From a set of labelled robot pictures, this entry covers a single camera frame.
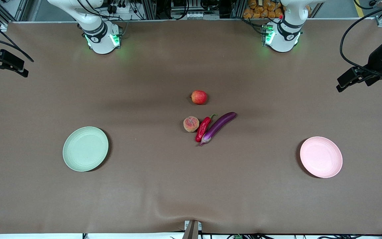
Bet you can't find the pink plate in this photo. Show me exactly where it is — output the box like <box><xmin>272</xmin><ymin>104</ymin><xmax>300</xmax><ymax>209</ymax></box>
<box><xmin>300</xmin><ymin>136</ymin><xmax>343</xmax><ymax>179</ymax></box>

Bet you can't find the red chili pepper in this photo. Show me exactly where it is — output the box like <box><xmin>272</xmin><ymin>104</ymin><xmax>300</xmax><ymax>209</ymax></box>
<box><xmin>195</xmin><ymin>114</ymin><xmax>218</xmax><ymax>143</ymax></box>

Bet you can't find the green plate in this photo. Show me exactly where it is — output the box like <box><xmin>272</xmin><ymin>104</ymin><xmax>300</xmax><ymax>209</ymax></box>
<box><xmin>63</xmin><ymin>126</ymin><xmax>109</xmax><ymax>172</ymax></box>

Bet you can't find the white power strip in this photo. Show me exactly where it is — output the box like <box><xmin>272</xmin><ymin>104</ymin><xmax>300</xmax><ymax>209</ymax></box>
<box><xmin>109</xmin><ymin>3</ymin><xmax>139</xmax><ymax>16</ymax></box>

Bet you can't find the red apple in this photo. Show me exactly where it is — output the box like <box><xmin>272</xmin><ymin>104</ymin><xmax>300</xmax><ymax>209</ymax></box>
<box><xmin>190</xmin><ymin>90</ymin><xmax>208</xmax><ymax>105</ymax></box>

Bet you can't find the pile of orange items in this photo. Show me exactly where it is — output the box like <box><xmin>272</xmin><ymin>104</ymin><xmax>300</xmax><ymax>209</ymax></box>
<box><xmin>243</xmin><ymin>0</ymin><xmax>311</xmax><ymax>19</ymax></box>

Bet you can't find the orange peach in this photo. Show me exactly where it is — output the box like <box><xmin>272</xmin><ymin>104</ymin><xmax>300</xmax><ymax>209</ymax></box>
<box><xmin>183</xmin><ymin>116</ymin><xmax>200</xmax><ymax>133</ymax></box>

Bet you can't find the purple eggplant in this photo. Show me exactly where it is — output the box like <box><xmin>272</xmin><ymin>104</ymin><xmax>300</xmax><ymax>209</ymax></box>
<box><xmin>199</xmin><ymin>112</ymin><xmax>237</xmax><ymax>146</ymax></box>

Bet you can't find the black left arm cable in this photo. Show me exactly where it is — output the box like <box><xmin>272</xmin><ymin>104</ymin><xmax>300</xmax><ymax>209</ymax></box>
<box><xmin>340</xmin><ymin>0</ymin><xmax>382</xmax><ymax>74</ymax></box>

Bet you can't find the metal table clamp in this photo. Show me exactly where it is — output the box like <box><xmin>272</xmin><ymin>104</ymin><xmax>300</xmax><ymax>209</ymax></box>
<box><xmin>182</xmin><ymin>220</ymin><xmax>202</xmax><ymax>239</ymax></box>

